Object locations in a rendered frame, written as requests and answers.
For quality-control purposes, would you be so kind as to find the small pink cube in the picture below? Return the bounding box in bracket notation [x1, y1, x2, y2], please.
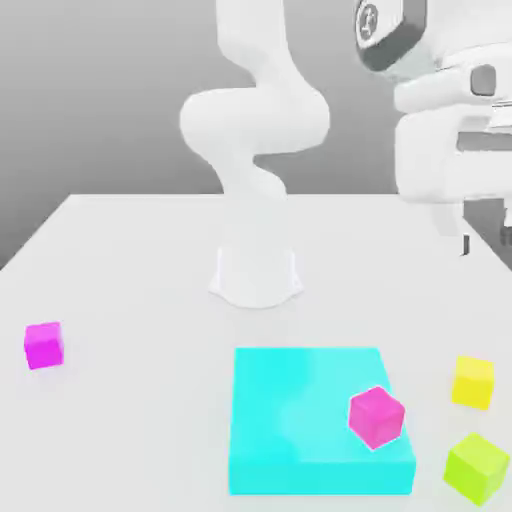
[347, 385, 407, 452]

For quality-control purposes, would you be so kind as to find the large cyan box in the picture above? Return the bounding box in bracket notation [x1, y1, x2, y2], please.
[228, 346, 418, 498]

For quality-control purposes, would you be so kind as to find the small lime green cube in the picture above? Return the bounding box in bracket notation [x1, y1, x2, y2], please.
[442, 431, 512, 508]

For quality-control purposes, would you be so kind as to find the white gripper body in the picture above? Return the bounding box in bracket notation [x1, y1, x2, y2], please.
[394, 111, 512, 205]

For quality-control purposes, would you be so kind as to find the small magenta cube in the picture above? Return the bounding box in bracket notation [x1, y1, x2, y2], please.
[23, 320, 66, 372]

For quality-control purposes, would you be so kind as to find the small yellow cube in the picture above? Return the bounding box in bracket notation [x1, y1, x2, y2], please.
[450, 354, 496, 412]

